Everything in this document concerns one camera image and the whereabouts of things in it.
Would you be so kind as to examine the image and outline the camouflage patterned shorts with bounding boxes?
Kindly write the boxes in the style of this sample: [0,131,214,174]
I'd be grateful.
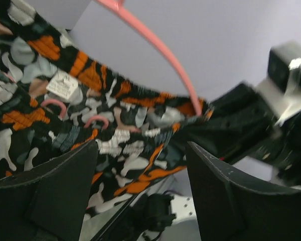
[0,1,197,220]

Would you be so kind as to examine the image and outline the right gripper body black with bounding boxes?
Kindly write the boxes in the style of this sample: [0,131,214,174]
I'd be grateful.
[210,82,301,186]

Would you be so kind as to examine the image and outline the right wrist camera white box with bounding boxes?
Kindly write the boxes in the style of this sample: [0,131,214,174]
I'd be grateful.
[255,41,301,126]

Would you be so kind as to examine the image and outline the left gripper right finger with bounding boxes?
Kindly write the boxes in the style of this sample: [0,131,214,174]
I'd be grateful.
[186,142,301,241]

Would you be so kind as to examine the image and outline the pink hanger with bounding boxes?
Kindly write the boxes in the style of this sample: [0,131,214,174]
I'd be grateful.
[47,0,202,116]

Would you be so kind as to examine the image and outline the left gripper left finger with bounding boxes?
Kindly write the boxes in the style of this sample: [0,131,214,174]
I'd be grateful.
[0,141,98,240]

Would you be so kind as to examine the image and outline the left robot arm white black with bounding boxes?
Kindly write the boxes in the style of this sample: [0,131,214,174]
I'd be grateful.
[0,142,301,240]

